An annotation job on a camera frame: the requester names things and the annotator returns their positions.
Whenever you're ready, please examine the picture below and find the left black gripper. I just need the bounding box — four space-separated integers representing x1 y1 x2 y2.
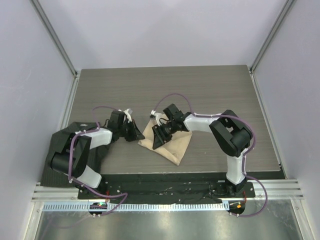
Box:
118 119 145 143

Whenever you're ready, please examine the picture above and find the purple cable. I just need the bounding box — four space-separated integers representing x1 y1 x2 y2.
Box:
152 92 269 218
66 106 130 218

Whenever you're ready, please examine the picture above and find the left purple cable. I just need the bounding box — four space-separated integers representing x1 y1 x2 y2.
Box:
66 106 130 218

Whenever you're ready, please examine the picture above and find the beige cloth napkin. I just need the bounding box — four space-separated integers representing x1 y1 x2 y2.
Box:
138 113 193 166

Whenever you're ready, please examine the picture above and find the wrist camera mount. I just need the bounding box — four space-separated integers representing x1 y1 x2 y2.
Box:
119 108 133 123
150 110 162 126

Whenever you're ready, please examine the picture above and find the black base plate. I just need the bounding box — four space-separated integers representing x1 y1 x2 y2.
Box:
78 172 256 205

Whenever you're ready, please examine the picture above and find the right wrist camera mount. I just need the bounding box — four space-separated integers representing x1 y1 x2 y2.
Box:
150 110 162 126

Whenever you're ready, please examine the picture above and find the white slotted cable duct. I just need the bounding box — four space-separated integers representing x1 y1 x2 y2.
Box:
42 201 229 212

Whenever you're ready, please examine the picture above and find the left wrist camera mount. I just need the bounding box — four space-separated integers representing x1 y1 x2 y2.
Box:
119 108 133 123

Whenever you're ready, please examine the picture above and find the aluminium frame post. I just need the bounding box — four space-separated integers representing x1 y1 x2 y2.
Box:
29 0 78 77
249 0 296 74

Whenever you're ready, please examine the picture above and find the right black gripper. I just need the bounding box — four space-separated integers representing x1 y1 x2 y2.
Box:
152 120 178 150

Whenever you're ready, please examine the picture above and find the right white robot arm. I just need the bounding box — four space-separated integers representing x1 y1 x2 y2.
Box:
150 104 253 198

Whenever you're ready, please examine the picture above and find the right aluminium frame post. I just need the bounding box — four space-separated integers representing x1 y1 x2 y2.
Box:
249 0 296 74

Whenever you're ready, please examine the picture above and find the left aluminium frame post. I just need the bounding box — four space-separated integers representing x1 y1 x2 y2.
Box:
29 0 78 77

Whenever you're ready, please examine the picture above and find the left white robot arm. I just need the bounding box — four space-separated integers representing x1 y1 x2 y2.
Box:
46 108 145 200

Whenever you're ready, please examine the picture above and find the aluminium front rail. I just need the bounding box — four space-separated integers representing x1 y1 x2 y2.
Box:
31 179 304 202

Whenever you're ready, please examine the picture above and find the dark striped button shirt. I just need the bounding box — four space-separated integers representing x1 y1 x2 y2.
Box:
40 122 110 188

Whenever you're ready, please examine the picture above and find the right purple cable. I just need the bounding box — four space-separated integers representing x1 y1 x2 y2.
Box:
152 92 269 218

